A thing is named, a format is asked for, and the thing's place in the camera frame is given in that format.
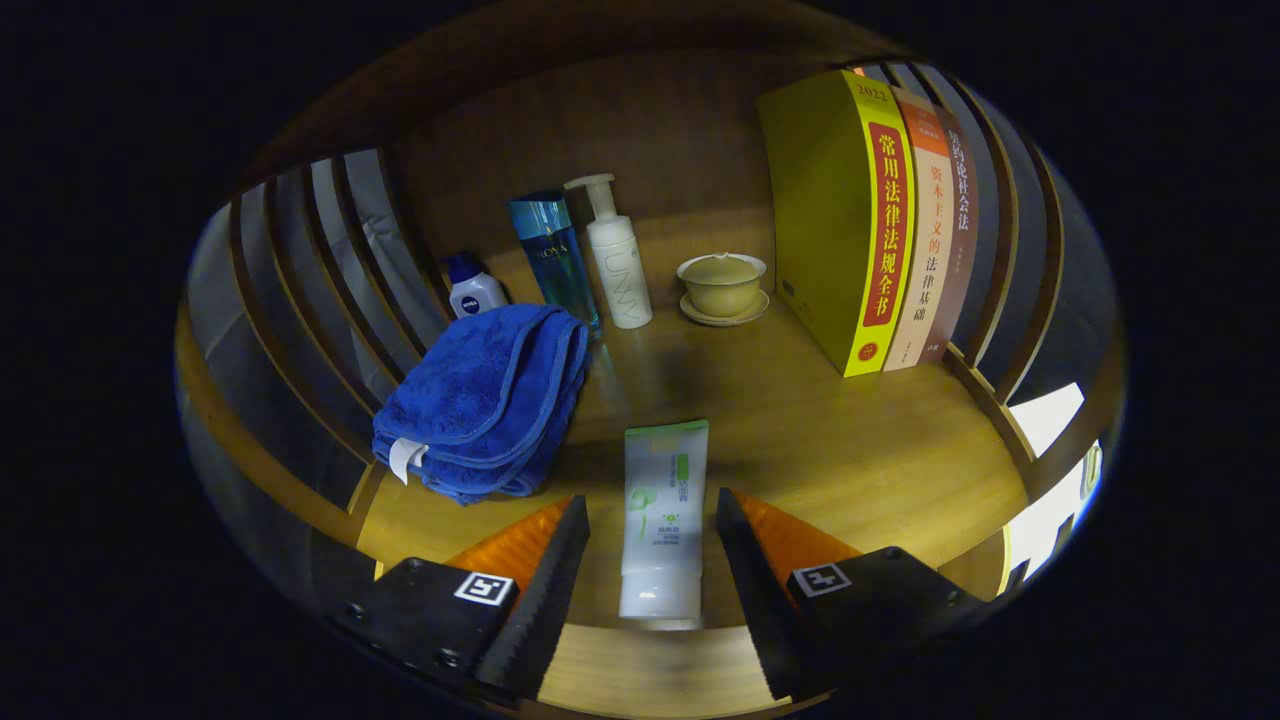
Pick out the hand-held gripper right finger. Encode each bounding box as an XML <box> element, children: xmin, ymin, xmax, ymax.
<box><xmin>715</xmin><ymin>487</ymin><xmax>991</xmax><ymax>701</ymax></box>

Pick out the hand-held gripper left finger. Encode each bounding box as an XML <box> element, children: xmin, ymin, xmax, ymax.
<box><xmin>330</xmin><ymin>495</ymin><xmax>591</xmax><ymax>706</ymax></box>

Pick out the white and green tube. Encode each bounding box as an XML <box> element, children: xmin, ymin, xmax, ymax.
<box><xmin>618</xmin><ymin>419</ymin><xmax>710</xmax><ymax>631</ymax></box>

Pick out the wooden countertop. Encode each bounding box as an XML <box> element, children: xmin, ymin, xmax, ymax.
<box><xmin>355</xmin><ymin>215</ymin><xmax>1031</xmax><ymax>631</ymax></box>

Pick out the wooden cabinet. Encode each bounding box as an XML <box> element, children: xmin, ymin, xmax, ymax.
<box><xmin>175</xmin><ymin>0</ymin><xmax>1126</xmax><ymax>720</ymax></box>

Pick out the folded blue towel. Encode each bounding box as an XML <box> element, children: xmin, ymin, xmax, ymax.
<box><xmin>372</xmin><ymin>303</ymin><xmax>591</xmax><ymax>506</ymax></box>

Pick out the small white blue-capped bottle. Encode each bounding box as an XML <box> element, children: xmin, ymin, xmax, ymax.
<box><xmin>443</xmin><ymin>252</ymin><xmax>509</xmax><ymax>319</ymax></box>

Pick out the beige lidded teacup with saucer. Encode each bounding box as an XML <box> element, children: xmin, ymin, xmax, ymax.
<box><xmin>676</xmin><ymin>252</ymin><xmax>771</xmax><ymax>327</ymax></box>

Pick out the white pump bottle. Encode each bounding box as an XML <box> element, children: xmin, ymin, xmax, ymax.
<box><xmin>564</xmin><ymin>174</ymin><xmax>654</xmax><ymax>330</ymax></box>

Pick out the blue transparent bottle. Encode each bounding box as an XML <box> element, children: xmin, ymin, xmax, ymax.
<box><xmin>507</xmin><ymin>190</ymin><xmax>603</xmax><ymax>336</ymax></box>

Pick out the orange and cream book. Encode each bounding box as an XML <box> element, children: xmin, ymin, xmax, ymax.
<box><xmin>882</xmin><ymin>85</ymin><xmax>956</xmax><ymax>373</ymax></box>

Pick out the thick yellow book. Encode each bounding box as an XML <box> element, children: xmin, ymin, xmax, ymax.
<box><xmin>757</xmin><ymin>70</ymin><xmax>916</xmax><ymax>378</ymax></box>

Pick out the brown book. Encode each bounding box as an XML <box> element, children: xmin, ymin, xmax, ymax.
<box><xmin>920</xmin><ymin>108</ymin><xmax>979</xmax><ymax>363</ymax></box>

